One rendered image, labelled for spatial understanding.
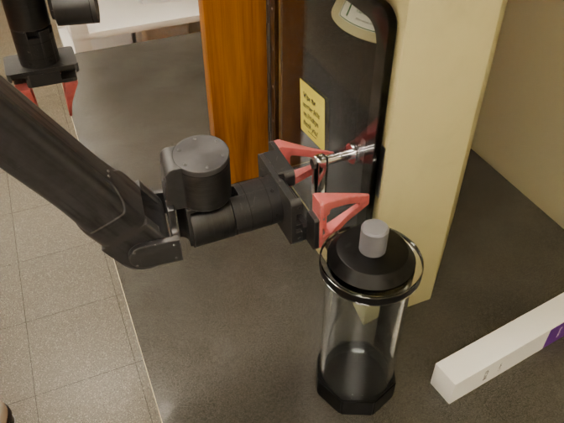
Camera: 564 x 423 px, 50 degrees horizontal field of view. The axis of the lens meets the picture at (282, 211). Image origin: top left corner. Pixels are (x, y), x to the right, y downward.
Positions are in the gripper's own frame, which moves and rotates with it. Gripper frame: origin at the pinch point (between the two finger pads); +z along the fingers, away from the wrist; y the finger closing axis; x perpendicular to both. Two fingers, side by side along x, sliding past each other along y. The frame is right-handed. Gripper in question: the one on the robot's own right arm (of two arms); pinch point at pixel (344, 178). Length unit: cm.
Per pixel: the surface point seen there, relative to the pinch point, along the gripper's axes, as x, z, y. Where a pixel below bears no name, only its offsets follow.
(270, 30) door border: -7.8, 1.1, 26.1
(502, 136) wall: 20, 45, 21
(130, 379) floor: 116, -34, 67
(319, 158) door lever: -3.9, -3.3, 0.2
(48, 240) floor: 115, -51, 141
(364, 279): -0.6, -5.9, -15.8
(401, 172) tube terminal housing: -2.7, 4.7, -4.7
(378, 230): -4.0, -3.2, -13.3
